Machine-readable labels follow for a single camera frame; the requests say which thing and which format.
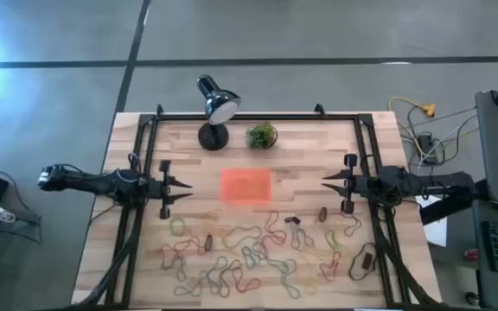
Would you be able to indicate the dark grey rubber band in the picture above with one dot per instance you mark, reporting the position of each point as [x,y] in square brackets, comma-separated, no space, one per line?
[359,224]
[227,265]

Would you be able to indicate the green rubber band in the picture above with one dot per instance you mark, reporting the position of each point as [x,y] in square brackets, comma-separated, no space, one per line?
[329,237]

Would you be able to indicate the small red object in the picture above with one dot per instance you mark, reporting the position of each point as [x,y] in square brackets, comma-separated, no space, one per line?
[470,255]

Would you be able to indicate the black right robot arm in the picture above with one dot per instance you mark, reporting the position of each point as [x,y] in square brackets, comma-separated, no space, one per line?
[426,183]

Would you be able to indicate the black power adapter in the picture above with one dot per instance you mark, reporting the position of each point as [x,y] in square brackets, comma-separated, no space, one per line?
[426,144]

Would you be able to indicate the yellow rubber band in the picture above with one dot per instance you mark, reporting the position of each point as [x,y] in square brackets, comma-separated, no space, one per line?
[171,226]
[221,214]

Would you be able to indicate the black desk lamp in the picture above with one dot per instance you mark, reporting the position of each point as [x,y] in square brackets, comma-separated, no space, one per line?
[213,137]

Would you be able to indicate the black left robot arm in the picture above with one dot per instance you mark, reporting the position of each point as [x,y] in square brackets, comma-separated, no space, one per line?
[84,179]

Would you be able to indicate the long teal rubber band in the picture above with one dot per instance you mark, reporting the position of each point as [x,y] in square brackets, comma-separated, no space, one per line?
[290,270]

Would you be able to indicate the black metal table frame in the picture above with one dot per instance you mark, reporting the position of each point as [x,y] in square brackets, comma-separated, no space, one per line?
[275,116]

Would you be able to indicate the black stand bar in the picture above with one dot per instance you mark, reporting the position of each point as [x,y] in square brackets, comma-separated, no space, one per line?
[448,209]

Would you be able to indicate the white paper sheet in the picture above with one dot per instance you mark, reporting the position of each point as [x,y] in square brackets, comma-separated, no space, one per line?
[437,231]

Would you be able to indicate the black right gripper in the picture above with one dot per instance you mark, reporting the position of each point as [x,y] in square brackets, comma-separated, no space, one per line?
[349,183]

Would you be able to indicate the small green potted plant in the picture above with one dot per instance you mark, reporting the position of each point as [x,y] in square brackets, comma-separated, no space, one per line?
[261,135]

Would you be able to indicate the orange translucent plastic bin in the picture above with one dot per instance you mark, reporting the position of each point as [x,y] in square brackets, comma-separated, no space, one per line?
[245,185]

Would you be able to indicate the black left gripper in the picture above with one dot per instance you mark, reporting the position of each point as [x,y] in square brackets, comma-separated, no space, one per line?
[164,190]

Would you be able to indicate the dark grey desk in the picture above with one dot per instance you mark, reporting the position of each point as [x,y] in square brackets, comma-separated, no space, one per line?
[484,285]

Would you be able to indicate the thin black rubber band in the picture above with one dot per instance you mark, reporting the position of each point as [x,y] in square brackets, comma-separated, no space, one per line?
[350,268]

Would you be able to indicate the thick black rubber band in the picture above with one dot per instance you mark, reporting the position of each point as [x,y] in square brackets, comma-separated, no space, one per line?
[208,243]
[292,220]
[367,261]
[323,214]

